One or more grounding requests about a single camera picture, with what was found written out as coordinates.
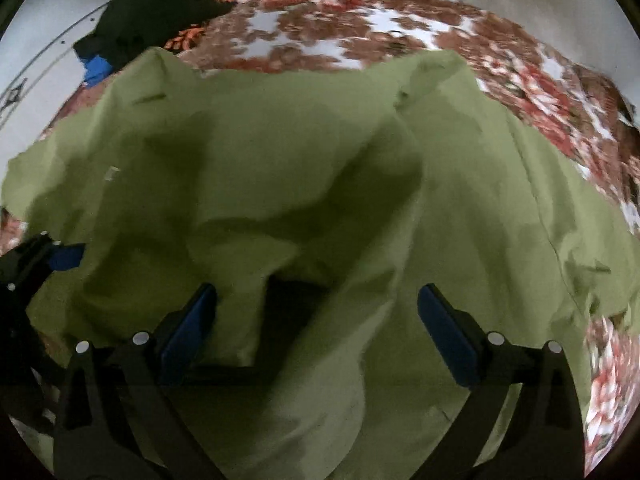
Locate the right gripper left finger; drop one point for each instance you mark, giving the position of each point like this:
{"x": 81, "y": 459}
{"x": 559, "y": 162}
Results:
{"x": 117, "y": 417}

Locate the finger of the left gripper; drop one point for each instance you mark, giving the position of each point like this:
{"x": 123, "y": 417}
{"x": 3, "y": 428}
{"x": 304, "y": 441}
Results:
{"x": 60, "y": 255}

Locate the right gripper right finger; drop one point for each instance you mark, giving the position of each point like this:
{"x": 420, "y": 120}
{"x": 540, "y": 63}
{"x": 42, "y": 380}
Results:
{"x": 545, "y": 436}

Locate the green hooded jacket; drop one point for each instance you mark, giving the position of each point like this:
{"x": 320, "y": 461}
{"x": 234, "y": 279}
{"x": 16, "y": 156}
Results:
{"x": 318, "y": 204}

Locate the black and blue clothes pile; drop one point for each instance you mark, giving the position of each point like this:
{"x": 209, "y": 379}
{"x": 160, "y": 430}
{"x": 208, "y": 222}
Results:
{"x": 127, "y": 28}

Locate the white curved headboard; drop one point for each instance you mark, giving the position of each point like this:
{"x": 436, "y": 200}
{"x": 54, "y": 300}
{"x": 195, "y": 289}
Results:
{"x": 52, "y": 75}

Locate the floral bed blanket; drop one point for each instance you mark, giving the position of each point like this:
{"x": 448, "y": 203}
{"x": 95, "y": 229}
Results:
{"x": 579, "y": 111}

